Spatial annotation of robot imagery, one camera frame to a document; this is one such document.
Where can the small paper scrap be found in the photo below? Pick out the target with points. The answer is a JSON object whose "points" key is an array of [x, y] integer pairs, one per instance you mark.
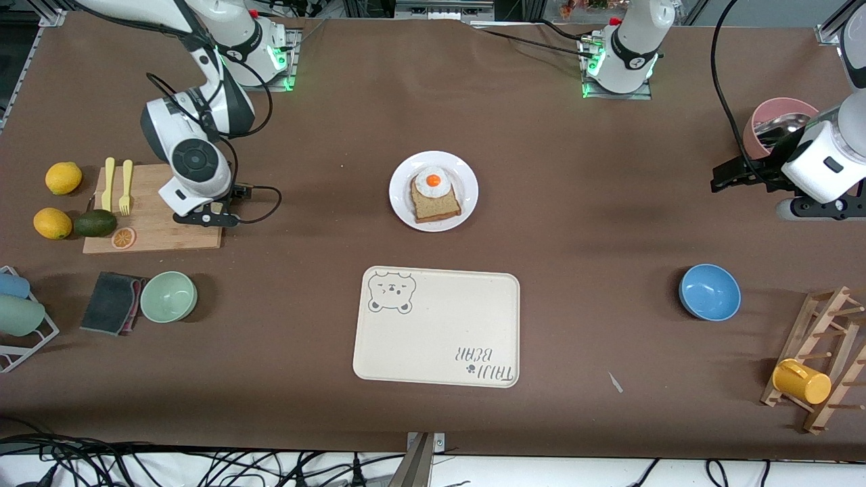
{"points": [[616, 383]]}

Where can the grey folded cloth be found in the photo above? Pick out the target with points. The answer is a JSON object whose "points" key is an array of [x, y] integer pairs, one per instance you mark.
{"points": [[108, 304]]}

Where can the yellow lemon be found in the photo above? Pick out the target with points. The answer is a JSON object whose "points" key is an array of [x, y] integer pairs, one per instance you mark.
{"points": [[53, 223], [63, 178]]}

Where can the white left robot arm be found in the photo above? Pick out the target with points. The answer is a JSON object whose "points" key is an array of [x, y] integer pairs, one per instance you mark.
{"points": [[632, 40]]}

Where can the white round plate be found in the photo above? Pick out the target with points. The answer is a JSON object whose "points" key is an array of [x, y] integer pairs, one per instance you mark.
{"points": [[402, 196]]}

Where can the yellow mug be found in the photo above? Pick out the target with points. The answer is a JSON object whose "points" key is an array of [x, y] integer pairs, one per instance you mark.
{"points": [[805, 384]]}

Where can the cream bear print tray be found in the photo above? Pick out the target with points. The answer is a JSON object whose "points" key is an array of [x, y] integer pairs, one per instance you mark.
{"points": [[440, 325]]}

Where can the grey metal frame box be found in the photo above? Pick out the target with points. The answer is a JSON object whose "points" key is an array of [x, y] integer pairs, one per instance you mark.
{"points": [[443, 10]]}

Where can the artificial flowers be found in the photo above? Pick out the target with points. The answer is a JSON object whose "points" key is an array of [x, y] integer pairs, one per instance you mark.
{"points": [[575, 7]]}

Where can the mint green bowl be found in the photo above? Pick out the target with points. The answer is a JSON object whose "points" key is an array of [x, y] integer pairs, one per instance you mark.
{"points": [[169, 297]]}

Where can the light blue cup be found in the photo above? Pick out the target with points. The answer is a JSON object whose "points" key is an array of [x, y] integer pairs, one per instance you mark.
{"points": [[13, 285]]}

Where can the aluminium frame rail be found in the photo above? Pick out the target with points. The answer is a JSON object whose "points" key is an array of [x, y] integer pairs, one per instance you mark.
{"points": [[832, 30], [54, 18]]}

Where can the yellow plastic fork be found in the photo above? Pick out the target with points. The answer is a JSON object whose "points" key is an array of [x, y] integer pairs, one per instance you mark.
{"points": [[126, 189]]}

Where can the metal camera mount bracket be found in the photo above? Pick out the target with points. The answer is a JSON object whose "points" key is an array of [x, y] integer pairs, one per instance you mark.
{"points": [[419, 467]]}

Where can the metal spoon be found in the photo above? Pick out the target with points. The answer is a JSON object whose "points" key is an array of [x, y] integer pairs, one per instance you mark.
{"points": [[785, 123]]}

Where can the wooden cutting board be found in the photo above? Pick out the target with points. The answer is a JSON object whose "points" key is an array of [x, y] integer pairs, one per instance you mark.
{"points": [[149, 237]]}

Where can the yellow plastic knife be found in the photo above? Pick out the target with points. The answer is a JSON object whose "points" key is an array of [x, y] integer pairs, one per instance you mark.
{"points": [[108, 186]]}

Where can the blue bowl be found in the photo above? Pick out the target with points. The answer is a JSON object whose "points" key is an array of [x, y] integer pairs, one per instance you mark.
{"points": [[710, 292]]}

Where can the green avocado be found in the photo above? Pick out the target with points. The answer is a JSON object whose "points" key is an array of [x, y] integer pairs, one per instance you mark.
{"points": [[95, 223]]}

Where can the wooden drying rack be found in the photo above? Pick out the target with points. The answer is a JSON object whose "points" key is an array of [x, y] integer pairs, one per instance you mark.
{"points": [[805, 338]]}

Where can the pink bowl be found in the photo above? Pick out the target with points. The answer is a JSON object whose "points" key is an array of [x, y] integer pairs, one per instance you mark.
{"points": [[778, 108]]}

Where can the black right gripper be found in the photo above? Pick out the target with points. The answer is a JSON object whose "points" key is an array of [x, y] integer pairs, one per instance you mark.
{"points": [[241, 191]]}

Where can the pale green cup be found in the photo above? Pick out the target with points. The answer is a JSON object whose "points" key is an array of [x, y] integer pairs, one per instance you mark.
{"points": [[20, 316]]}

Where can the orange slice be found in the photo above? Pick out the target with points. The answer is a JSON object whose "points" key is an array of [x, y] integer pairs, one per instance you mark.
{"points": [[123, 238]]}

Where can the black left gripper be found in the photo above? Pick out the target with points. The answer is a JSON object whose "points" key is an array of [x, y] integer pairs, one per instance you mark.
{"points": [[772, 166]]}

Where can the fried egg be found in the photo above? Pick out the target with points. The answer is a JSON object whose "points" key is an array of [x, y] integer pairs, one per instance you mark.
{"points": [[433, 180]]}

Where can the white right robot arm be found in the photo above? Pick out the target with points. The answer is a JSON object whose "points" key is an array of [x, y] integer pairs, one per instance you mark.
{"points": [[196, 159]]}

